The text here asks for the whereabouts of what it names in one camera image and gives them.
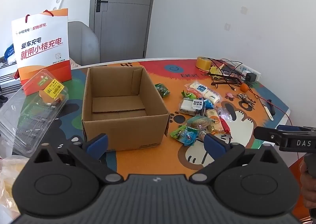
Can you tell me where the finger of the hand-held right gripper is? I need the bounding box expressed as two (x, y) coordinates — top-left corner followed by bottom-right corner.
(276, 125), (316, 133)
(254, 127), (284, 144)

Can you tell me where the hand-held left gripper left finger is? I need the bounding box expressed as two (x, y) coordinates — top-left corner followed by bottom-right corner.
(31, 133), (124, 185)

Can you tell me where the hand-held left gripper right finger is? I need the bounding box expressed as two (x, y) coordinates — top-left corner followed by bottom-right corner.
(190, 133), (284, 185)

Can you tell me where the red snack packet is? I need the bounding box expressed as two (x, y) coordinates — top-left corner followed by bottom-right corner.
(220, 118), (231, 133)

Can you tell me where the green and blue snack packet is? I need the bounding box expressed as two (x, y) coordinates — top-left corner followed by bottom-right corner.
(170, 125), (199, 146)

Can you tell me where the brown cardboard box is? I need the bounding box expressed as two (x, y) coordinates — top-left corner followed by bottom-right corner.
(81, 62), (171, 152)

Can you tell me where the clear crinkled snack wrapper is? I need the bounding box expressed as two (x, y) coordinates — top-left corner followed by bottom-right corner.
(217, 106), (237, 121)

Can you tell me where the white and black snack packet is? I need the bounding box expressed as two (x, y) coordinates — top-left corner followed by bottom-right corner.
(178, 98), (205, 116)

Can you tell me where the long white snack packet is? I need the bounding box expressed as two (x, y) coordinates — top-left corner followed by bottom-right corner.
(185, 80), (221, 105)

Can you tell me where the bright green snack packet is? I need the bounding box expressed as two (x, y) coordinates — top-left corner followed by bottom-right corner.
(181, 90), (197, 100)

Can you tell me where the orange snack packet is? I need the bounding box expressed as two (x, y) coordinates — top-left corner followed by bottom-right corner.
(187, 87), (203, 98)

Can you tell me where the dark green snack packet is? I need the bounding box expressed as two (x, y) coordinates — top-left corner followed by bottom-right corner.
(155, 83), (171, 98)

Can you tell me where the person's right hand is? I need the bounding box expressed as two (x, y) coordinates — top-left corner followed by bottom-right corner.
(299, 157), (316, 208)

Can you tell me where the black pen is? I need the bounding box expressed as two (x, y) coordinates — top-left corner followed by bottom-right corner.
(267, 99), (276, 116)

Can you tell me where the bunch of keys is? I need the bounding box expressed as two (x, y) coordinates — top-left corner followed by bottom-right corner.
(234, 93), (256, 110)

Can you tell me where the black metal stand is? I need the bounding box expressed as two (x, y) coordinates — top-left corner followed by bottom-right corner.
(211, 80), (245, 89)

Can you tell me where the white power strip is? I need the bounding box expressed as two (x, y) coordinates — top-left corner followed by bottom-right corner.
(238, 64), (261, 81)

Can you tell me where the clear plastic clamshell container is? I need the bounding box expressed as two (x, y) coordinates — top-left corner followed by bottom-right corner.
(0, 68), (70, 158)

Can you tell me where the black flat device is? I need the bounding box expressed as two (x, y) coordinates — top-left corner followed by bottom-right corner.
(221, 64), (241, 73)

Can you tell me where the yellow tape roll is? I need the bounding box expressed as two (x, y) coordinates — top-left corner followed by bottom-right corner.
(196, 57), (211, 69)

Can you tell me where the dotted beige cushion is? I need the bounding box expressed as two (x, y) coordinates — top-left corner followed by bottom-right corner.
(70, 57), (82, 69)

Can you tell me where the translucent plastic bag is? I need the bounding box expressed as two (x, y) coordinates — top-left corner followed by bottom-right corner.
(0, 155), (32, 219)

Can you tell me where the grey chair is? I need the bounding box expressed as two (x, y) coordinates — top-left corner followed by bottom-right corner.
(68, 20), (100, 67)

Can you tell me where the white and orange paper bag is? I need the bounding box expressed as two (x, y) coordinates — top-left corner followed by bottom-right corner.
(11, 8), (72, 96)

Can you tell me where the blue bag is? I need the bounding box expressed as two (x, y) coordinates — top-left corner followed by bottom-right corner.
(4, 44), (16, 62)

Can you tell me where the grey door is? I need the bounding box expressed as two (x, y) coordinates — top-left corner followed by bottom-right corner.
(90, 0), (158, 63)

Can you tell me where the white foam piece with holes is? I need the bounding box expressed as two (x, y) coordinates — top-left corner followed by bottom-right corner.
(51, 0), (65, 11)

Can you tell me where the red wire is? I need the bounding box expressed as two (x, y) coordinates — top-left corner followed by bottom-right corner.
(247, 86), (300, 158)

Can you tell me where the white-handled knife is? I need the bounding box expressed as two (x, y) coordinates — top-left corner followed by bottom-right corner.
(262, 101), (274, 121)

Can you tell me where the black cable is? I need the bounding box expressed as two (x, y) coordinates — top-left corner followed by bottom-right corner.
(210, 59), (250, 91)

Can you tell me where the black wire rack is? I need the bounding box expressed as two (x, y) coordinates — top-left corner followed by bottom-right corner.
(0, 62), (23, 106)

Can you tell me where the black door handle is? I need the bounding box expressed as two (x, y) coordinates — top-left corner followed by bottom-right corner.
(96, 0), (109, 12)

